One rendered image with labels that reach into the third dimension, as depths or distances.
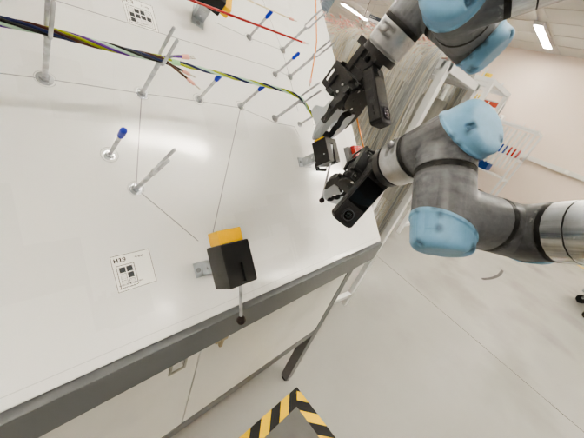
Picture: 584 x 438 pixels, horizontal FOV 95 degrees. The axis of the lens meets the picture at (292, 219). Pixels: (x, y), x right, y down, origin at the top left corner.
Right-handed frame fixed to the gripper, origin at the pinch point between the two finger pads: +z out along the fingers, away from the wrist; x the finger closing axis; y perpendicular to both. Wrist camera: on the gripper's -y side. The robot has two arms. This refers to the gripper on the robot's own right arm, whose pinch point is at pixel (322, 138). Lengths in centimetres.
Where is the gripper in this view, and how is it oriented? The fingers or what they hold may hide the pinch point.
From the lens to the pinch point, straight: 65.9
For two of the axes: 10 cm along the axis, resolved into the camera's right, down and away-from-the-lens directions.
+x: -7.0, 0.9, -7.1
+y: -4.6, -8.1, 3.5
